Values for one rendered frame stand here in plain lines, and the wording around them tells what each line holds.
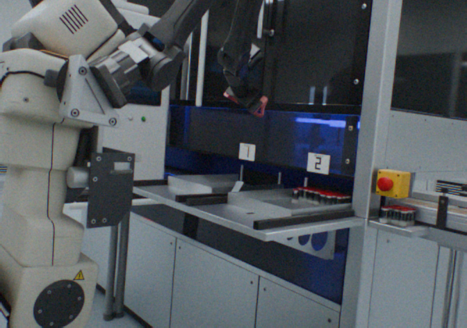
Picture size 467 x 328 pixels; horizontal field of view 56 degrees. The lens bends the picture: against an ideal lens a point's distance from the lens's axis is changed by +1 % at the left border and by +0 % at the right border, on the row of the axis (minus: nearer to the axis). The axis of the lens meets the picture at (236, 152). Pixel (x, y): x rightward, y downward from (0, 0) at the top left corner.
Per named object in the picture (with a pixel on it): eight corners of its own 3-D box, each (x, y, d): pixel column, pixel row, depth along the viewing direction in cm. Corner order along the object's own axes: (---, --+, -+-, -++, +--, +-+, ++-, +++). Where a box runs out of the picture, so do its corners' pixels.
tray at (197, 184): (237, 182, 182) (238, 174, 182) (283, 193, 163) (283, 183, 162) (167, 185, 160) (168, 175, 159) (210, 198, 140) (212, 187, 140)
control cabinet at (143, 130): (145, 181, 214) (156, 18, 208) (165, 188, 199) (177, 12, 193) (34, 185, 182) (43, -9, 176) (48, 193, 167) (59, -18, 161)
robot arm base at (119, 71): (69, 68, 84) (96, 66, 75) (103, 48, 87) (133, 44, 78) (94, 106, 87) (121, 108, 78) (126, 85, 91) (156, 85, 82)
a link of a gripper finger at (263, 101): (258, 102, 145) (250, 84, 137) (273, 112, 141) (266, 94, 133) (244, 117, 144) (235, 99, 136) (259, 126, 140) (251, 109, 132)
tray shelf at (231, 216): (228, 184, 186) (229, 180, 186) (377, 222, 134) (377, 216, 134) (125, 190, 154) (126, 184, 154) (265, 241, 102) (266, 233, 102)
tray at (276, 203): (299, 197, 157) (300, 187, 156) (363, 212, 137) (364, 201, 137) (226, 203, 134) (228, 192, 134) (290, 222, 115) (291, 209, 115)
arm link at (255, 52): (216, 52, 122) (239, 70, 120) (243, 25, 124) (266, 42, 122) (219, 74, 133) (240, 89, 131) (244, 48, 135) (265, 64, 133)
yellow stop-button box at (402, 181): (388, 192, 129) (390, 169, 129) (411, 197, 124) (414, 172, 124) (374, 194, 125) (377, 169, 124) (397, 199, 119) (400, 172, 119)
